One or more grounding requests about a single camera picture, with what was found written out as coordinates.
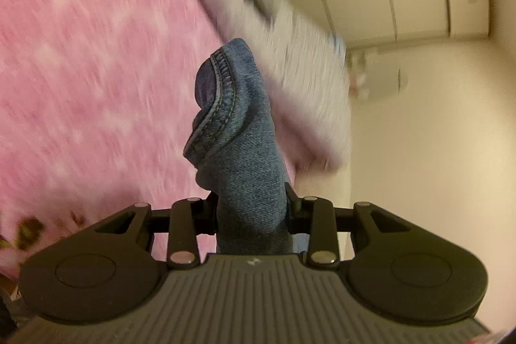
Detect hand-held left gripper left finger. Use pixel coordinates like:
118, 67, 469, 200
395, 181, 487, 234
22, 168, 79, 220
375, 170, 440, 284
93, 192, 221, 270

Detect white bed sheet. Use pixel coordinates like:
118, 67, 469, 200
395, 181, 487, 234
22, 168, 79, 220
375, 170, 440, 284
159, 0, 354, 172

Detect pink mottled blanket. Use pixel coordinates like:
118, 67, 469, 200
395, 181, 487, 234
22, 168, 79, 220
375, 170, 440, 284
0, 0, 301, 282

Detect blue denim jeans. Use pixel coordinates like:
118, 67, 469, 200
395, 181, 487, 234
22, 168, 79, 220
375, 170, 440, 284
183, 38, 304, 257

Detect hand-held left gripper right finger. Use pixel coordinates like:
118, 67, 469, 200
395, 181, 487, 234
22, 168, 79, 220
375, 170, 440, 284
284, 182, 412, 270

